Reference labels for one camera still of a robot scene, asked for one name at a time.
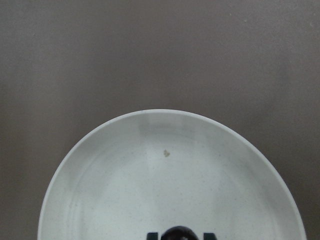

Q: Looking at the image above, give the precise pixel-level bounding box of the dark red cherry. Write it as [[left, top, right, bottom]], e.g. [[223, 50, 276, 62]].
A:
[[160, 226, 199, 240]]

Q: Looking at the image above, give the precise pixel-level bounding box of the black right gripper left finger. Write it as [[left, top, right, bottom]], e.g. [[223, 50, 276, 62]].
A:
[[146, 232, 158, 240]]

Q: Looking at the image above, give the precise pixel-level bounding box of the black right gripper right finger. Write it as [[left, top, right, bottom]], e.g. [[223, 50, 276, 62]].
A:
[[203, 232, 217, 240]]

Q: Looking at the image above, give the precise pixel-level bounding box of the round white plate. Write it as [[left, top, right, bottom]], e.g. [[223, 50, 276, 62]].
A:
[[37, 109, 307, 240]]

